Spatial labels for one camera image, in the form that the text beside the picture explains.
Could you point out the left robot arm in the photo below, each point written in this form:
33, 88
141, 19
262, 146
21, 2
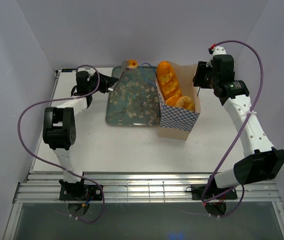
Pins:
59, 130

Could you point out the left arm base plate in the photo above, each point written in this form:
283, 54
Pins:
82, 192

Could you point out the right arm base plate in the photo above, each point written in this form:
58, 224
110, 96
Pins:
196, 191

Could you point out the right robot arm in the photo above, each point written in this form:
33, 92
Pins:
262, 161

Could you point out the twisted orange pastry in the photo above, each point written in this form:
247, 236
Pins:
172, 101

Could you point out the metal baking tray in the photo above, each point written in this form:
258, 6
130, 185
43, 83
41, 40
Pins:
135, 101

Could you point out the metal tongs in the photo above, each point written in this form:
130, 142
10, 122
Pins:
124, 67

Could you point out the left logo sticker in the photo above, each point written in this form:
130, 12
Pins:
68, 70

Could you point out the long baguette bread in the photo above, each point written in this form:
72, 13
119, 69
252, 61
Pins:
168, 80

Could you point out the blue checkered paper bag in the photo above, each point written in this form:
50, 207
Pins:
176, 122

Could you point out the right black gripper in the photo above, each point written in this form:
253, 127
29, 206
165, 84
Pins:
198, 79

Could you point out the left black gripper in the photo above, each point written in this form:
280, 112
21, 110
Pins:
106, 81

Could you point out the sugared round cake bread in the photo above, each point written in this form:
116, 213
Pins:
185, 102

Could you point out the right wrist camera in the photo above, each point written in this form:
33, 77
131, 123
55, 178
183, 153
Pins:
213, 51

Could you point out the small round bun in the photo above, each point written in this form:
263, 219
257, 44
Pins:
132, 64

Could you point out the aluminium frame rail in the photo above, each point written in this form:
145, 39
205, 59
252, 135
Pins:
118, 188

